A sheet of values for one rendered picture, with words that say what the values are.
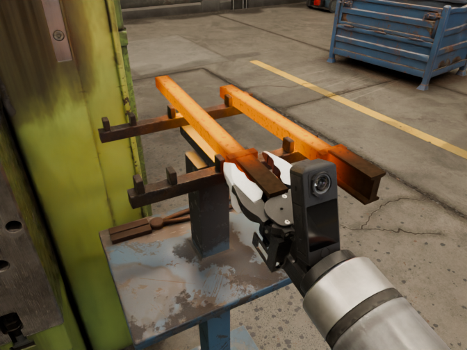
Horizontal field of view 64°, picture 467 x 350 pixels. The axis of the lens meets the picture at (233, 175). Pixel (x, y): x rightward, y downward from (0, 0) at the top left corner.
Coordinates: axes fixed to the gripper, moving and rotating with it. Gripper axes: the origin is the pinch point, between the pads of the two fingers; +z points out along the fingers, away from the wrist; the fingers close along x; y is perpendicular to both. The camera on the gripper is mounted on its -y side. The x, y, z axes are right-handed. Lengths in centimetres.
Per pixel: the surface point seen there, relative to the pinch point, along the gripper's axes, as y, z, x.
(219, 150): 1.8, 5.4, -2.0
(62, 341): 57, 16, -35
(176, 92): 3.7, 27.2, -0.9
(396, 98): 125, 152, 245
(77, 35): -1.7, 46.4, -14.8
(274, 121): 1.6, 8.7, 9.8
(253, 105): 2.9, 16.3, 10.1
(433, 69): 109, 162, 296
